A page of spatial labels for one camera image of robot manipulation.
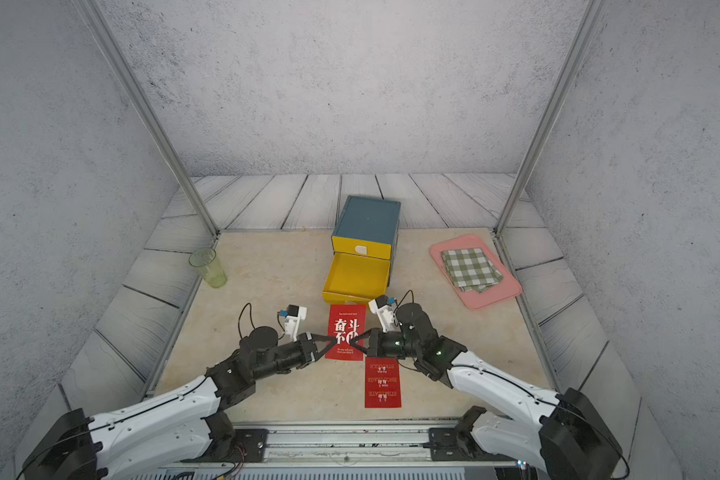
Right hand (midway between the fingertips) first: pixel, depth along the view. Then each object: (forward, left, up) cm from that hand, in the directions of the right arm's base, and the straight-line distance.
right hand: (353, 345), depth 73 cm
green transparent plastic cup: (+34, +54, -14) cm, 65 cm away
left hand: (0, +3, +1) cm, 3 cm away
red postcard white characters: (+6, +3, 0) cm, 7 cm away
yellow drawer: (+29, -1, +3) cm, 29 cm away
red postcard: (-4, -7, -16) cm, 18 cm away
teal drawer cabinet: (+39, -4, +5) cm, 40 cm away
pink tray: (+30, -51, -20) cm, 63 cm away
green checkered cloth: (+36, -39, -17) cm, 55 cm away
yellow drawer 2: (+27, +1, -10) cm, 29 cm away
